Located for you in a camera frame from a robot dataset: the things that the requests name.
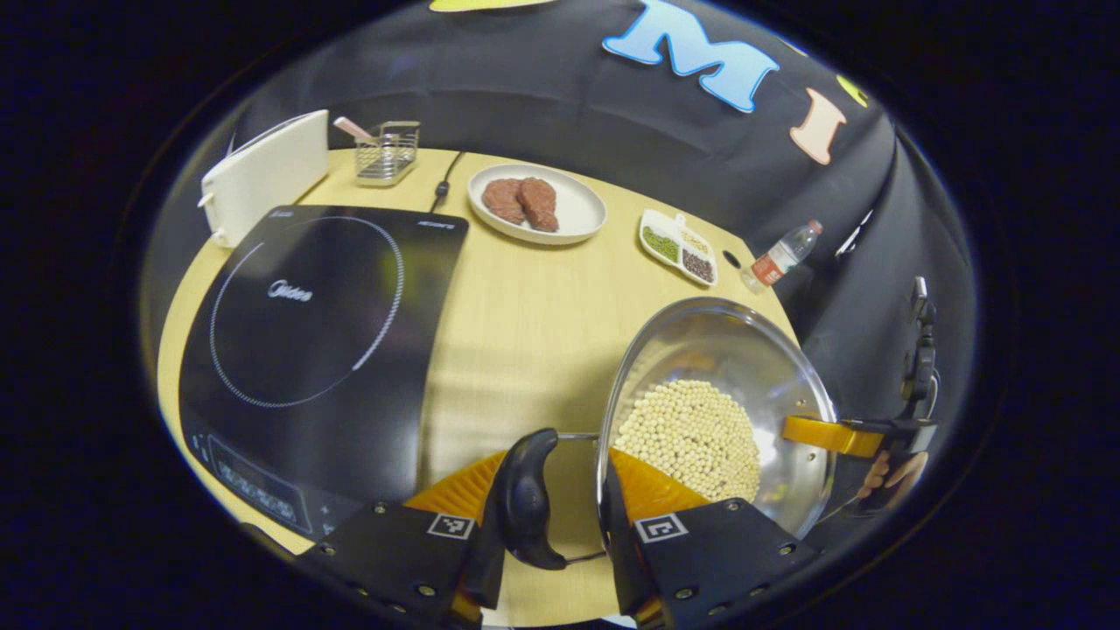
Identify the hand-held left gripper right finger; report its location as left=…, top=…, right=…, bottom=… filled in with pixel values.
left=602, top=448, right=823, bottom=629

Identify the plastic bottle with red label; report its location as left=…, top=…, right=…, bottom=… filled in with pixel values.
left=742, top=219, right=824, bottom=294

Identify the clear utensil holder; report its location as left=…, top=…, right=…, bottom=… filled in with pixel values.
left=354, top=121, right=421, bottom=188

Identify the steel pot with black handle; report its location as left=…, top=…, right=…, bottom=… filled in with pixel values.
left=494, top=296, right=839, bottom=571

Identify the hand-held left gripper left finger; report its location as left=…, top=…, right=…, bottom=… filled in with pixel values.
left=297, top=451, right=508, bottom=627

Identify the brown meat patty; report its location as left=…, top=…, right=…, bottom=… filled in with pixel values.
left=518, top=177, right=561, bottom=233
left=481, top=178, right=528, bottom=226

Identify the pile of white beans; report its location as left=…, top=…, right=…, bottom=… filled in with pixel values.
left=612, top=378, right=762, bottom=504

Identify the white divided spice dish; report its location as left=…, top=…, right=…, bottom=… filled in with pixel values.
left=638, top=208, right=720, bottom=288

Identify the white toaster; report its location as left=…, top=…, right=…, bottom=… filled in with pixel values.
left=198, top=109, right=330, bottom=249

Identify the black power cable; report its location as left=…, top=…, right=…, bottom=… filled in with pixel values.
left=429, top=150, right=466, bottom=214

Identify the white round plate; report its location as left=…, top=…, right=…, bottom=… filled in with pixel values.
left=466, top=163, right=608, bottom=246

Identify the black backdrop cloth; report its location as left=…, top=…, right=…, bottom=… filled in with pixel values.
left=219, top=0, right=979, bottom=491

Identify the black induction cooktop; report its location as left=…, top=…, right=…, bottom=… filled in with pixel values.
left=178, top=204, right=470, bottom=539

